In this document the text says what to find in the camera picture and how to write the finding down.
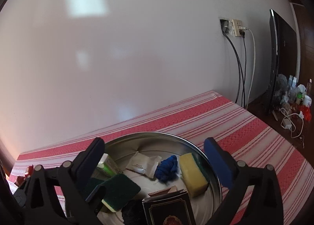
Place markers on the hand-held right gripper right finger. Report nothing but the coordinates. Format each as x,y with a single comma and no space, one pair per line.
220,163

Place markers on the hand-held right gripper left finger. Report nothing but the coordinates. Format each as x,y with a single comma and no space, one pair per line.
90,161

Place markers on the green and white box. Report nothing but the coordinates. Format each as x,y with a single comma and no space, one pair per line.
108,166

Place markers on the yellow and green sponge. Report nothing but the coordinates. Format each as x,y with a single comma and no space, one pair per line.
193,178
122,188

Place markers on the white packet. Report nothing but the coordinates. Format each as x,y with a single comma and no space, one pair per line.
142,163

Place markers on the round metal tray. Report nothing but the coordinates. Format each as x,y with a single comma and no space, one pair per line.
147,146

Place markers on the dark box with gold print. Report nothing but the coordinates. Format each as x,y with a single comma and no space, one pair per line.
166,210

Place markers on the red striped tablecloth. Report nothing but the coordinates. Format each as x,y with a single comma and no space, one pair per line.
220,122

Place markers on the dark wooden tv stand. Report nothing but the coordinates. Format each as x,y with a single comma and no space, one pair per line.
269,126

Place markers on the red snack packet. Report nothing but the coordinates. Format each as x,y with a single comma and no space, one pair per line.
29,169

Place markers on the clear plastic bag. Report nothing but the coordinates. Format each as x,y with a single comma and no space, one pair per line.
282,87

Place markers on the red plastic bag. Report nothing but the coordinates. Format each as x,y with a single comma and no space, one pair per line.
306,112

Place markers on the green capped bottle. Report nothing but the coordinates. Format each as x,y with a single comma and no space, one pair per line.
299,97

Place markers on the white mug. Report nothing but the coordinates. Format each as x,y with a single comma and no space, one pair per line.
307,101

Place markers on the clear spray bottle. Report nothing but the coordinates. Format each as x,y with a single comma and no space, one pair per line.
292,81

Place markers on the glass bottle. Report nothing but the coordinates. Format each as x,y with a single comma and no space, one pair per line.
309,86

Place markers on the black flat television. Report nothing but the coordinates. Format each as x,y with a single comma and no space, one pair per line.
287,63

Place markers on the dark wooden door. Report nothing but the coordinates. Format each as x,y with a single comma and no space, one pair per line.
307,55

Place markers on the white wall socket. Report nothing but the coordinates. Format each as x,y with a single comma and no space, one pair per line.
237,27

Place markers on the open wall outlet box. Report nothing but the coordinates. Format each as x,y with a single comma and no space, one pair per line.
225,25

